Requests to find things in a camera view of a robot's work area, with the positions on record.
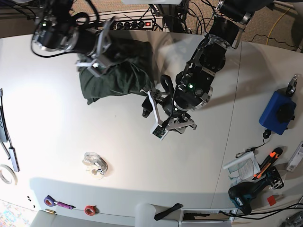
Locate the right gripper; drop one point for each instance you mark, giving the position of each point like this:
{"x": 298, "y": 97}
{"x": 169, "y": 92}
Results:
{"x": 96, "y": 62}

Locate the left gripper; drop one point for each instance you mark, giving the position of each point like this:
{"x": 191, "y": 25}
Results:
{"x": 168, "y": 117}

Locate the dark green t-shirt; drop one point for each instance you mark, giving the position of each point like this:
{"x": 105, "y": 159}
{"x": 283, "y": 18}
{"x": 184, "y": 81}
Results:
{"x": 130, "y": 73}

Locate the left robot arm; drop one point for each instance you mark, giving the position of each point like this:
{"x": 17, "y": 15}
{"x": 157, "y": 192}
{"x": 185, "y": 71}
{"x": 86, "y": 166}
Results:
{"x": 193, "y": 88}

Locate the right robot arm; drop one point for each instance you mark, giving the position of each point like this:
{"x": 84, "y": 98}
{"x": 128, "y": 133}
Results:
{"x": 59, "y": 32}

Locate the black power strip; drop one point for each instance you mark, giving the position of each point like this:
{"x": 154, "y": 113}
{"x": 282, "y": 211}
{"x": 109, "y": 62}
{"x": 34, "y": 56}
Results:
{"x": 132, "y": 25}

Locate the silver carabiner clip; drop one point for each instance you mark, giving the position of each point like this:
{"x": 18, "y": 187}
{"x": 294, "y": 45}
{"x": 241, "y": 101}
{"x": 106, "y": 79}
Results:
{"x": 252, "y": 149}

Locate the white paper manual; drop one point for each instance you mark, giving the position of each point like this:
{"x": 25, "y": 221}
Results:
{"x": 242, "y": 167}

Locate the red tape roll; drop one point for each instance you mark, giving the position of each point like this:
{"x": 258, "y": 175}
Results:
{"x": 90, "y": 210}

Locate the blue plastic box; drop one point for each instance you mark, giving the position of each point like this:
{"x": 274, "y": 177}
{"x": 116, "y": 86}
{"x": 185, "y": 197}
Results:
{"x": 279, "y": 112}

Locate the orange black utility knife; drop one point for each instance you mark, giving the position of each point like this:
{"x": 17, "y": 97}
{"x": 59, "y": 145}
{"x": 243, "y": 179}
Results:
{"x": 270, "y": 159}

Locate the purple tape roll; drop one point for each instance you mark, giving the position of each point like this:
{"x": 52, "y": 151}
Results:
{"x": 49, "y": 201}

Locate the brass small cylinder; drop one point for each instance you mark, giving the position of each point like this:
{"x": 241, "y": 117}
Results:
{"x": 50, "y": 211}

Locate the metal clamp tool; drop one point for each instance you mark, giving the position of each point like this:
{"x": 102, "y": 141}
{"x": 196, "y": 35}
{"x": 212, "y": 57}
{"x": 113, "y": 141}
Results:
{"x": 291, "y": 88}

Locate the white tape roll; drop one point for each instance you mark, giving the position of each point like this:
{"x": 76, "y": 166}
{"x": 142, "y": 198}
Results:
{"x": 7, "y": 175}

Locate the red square sticker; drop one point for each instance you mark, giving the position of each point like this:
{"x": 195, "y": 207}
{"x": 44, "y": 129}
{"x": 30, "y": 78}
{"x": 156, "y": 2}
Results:
{"x": 271, "y": 200}

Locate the black cordless drill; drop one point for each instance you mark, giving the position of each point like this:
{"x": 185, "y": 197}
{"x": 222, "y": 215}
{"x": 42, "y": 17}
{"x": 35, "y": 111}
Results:
{"x": 243, "y": 193}

